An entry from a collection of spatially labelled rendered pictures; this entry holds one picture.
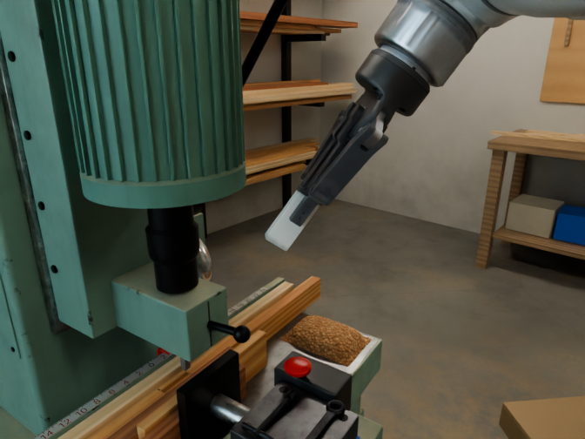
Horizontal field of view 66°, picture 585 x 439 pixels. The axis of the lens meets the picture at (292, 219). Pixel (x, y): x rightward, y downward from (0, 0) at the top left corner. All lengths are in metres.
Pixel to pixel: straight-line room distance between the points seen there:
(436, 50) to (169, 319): 0.40
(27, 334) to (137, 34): 0.43
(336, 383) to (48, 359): 0.41
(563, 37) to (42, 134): 3.31
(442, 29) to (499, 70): 3.21
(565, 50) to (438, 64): 3.10
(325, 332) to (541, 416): 0.53
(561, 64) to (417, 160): 1.23
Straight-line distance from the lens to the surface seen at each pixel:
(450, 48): 0.48
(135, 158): 0.44
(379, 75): 0.47
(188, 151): 0.43
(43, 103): 0.56
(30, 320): 0.70
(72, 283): 0.62
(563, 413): 1.12
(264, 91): 3.21
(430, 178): 3.95
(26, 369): 0.74
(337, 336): 0.73
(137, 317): 0.60
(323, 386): 0.51
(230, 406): 0.56
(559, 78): 3.57
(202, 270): 0.71
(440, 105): 3.85
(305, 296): 0.83
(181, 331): 0.55
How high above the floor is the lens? 1.34
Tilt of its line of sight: 20 degrees down
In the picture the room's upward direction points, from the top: straight up
